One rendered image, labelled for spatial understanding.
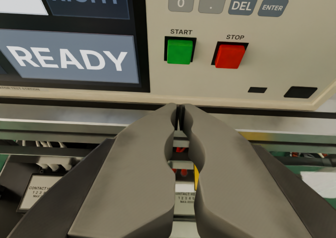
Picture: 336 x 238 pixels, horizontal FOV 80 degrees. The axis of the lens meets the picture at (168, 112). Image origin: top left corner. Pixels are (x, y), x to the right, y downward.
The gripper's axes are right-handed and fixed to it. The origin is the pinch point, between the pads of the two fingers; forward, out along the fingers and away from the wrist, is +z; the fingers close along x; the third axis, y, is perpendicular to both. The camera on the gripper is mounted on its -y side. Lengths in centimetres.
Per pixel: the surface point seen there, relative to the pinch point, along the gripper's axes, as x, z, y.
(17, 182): -35, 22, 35
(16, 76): -14.3, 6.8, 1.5
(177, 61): -0.1, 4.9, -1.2
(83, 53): -7.4, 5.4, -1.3
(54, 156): -14.1, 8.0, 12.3
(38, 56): -11.1, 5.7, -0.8
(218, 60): 3.0, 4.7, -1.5
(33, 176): -22.9, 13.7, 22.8
